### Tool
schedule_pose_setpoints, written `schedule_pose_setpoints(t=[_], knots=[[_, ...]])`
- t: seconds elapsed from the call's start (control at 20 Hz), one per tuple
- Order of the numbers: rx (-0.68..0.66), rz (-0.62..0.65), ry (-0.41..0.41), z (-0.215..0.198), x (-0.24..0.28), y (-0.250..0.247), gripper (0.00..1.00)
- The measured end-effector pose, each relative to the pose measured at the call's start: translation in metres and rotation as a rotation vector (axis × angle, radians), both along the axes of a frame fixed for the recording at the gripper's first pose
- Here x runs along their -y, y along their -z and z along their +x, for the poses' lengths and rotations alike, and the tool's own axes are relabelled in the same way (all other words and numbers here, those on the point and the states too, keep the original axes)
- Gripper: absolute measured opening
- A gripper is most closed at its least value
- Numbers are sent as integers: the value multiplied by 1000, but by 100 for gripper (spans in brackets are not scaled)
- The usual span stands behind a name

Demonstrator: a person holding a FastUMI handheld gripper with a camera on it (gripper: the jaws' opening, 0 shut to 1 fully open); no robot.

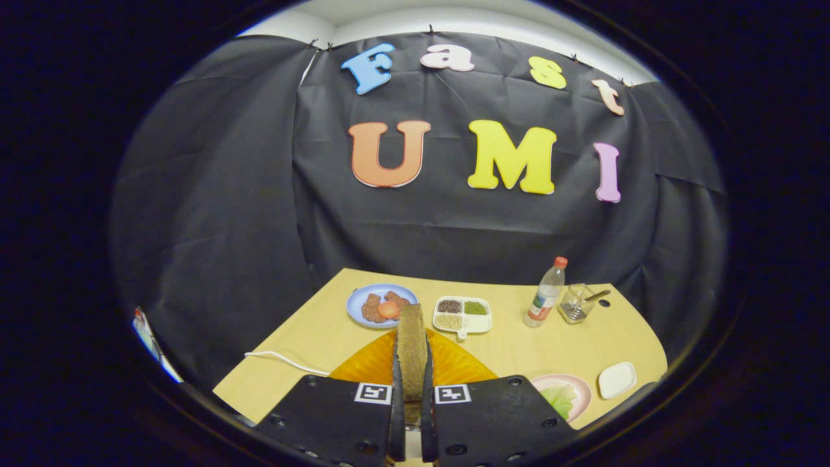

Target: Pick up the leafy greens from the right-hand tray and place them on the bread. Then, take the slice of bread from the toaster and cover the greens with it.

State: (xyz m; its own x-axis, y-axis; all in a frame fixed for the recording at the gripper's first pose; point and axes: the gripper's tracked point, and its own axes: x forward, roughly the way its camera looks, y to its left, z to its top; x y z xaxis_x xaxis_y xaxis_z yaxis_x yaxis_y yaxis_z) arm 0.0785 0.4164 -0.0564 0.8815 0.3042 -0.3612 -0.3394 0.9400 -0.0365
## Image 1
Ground white divided seed tray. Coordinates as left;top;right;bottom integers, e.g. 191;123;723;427
433;296;493;342

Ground clear bottle with red cap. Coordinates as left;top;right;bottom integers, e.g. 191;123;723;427
523;256;569;328

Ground brown bread slice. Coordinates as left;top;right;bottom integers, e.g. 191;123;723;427
396;303;429;425

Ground white square plate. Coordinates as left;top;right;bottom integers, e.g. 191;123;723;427
597;361;638;400

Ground green lettuce leaf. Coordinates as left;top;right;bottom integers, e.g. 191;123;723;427
540;383;578;420

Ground brown meat slices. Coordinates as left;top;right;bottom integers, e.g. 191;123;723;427
361;291;410;324

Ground colourful printed sheet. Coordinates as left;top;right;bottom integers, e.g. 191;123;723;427
133;307;184;383

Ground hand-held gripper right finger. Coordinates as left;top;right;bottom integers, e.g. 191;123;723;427
421;328;580;467

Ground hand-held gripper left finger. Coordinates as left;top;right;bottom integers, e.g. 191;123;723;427
256;328;406;467

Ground pink round plate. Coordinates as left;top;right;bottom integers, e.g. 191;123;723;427
528;374;592;424

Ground blue plate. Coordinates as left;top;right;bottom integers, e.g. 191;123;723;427
346;283;420;329

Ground wire mesh utensil holder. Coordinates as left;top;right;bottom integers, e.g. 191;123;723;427
558;283;597;324

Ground white power cable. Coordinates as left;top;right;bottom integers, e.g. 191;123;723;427
244;350;331;377

